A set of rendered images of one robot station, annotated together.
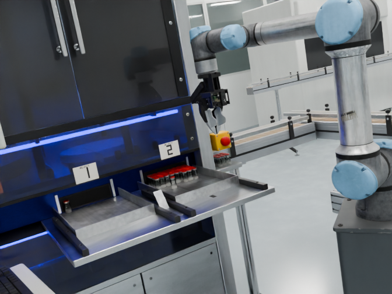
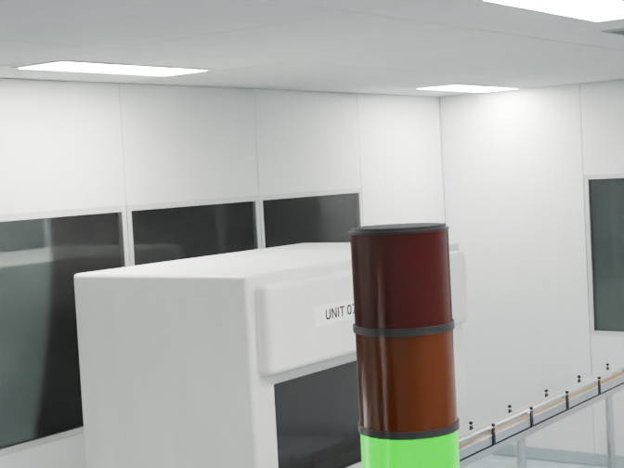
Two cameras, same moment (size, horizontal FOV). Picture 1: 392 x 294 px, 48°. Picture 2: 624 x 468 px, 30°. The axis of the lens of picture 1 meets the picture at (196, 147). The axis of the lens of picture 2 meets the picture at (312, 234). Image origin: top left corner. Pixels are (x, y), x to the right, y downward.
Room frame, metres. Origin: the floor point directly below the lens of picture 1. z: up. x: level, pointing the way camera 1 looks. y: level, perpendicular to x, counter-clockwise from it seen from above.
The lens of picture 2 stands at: (1.33, 0.35, 2.38)
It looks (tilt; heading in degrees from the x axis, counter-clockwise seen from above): 3 degrees down; 334
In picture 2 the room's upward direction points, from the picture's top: 3 degrees counter-clockwise
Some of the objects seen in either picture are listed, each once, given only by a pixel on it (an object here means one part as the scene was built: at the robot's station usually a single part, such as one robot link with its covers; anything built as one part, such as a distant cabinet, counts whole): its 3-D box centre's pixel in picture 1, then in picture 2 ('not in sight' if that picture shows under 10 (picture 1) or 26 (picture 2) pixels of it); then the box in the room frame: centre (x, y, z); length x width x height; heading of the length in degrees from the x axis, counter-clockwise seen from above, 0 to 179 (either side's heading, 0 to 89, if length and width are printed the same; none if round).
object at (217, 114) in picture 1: (220, 120); not in sight; (1.50, -0.10, 1.13); 0.06 x 0.03 x 0.09; 29
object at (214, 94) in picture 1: (212, 90); not in sight; (1.49, -0.09, 1.23); 0.09 x 0.08 x 0.12; 29
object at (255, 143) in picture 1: (254, 139); not in sight; (2.10, -0.29, 0.92); 0.69 x 0.16 x 0.16; 118
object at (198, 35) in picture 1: (202, 44); not in sight; (1.50, -0.08, 1.39); 0.09 x 0.08 x 0.11; 47
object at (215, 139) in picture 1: (219, 140); not in sight; (1.84, -0.10, 1.00); 0.08 x 0.07 x 0.07; 28
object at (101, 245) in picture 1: (154, 206); not in sight; (1.48, 0.18, 0.87); 0.70 x 0.48 x 0.02; 118
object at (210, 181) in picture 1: (185, 182); not in sight; (1.62, 0.06, 0.90); 0.34 x 0.26 x 0.04; 28
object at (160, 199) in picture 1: (167, 202); not in sight; (1.37, 0.12, 0.91); 0.14 x 0.03 x 0.06; 28
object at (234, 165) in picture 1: (221, 166); not in sight; (1.88, -0.10, 0.87); 0.14 x 0.13 x 0.02; 28
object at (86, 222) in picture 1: (100, 210); not in sight; (1.46, 0.36, 0.90); 0.34 x 0.26 x 0.04; 28
